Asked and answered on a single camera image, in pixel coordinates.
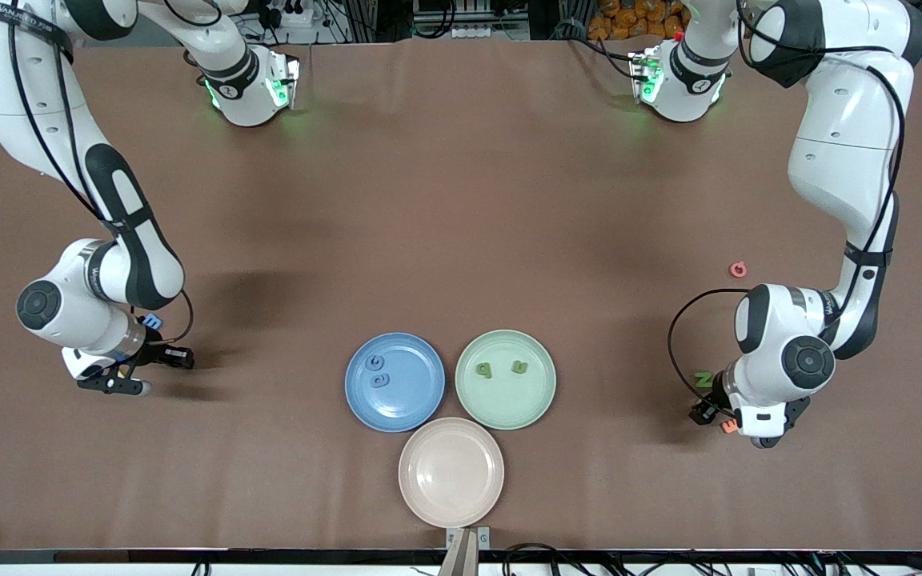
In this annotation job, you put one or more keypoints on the green plate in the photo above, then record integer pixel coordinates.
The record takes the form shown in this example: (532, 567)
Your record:
(505, 400)

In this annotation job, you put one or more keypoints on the blue letter G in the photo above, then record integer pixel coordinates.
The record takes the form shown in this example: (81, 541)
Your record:
(369, 364)

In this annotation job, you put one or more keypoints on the green letter q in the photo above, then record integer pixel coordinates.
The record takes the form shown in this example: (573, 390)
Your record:
(483, 373)

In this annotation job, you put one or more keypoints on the pink letter a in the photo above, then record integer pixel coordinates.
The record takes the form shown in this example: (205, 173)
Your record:
(733, 270)

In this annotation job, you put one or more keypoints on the orange objects pile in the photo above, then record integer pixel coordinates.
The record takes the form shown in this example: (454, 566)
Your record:
(637, 16)

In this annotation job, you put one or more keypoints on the blue plate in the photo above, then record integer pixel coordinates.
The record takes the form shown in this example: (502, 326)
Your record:
(413, 400)

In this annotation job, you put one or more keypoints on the brown table cover sheet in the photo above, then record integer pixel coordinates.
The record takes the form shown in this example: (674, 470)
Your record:
(461, 200)

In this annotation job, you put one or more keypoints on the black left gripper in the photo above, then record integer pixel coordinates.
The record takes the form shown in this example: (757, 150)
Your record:
(715, 399)

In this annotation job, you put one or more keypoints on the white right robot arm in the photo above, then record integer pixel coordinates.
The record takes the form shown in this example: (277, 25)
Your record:
(21, 88)

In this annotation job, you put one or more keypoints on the green letter N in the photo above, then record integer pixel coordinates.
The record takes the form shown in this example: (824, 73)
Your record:
(703, 379)

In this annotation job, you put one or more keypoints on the white power strip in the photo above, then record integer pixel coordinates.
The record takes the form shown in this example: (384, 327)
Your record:
(477, 32)

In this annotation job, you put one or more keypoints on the blue letter m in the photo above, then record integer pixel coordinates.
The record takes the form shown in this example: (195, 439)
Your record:
(154, 322)

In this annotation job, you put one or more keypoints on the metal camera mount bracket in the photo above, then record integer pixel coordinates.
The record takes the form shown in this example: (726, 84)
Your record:
(461, 552)

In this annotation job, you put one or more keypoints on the orange letter E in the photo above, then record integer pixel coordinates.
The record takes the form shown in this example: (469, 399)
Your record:
(727, 427)

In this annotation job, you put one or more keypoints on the green letter u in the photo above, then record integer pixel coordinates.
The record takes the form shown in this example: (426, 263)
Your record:
(519, 370)

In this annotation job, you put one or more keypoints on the beige plate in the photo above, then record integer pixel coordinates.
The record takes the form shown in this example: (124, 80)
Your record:
(451, 472)

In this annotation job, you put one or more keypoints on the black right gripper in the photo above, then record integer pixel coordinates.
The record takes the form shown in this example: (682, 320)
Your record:
(152, 354)

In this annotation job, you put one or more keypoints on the black table edge rail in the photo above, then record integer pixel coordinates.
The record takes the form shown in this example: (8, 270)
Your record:
(269, 556)

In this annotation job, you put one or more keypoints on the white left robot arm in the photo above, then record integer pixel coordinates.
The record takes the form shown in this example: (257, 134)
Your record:
(845, 160)

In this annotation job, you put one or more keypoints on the blue letter a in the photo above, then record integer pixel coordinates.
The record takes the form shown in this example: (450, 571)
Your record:
(376, 381)

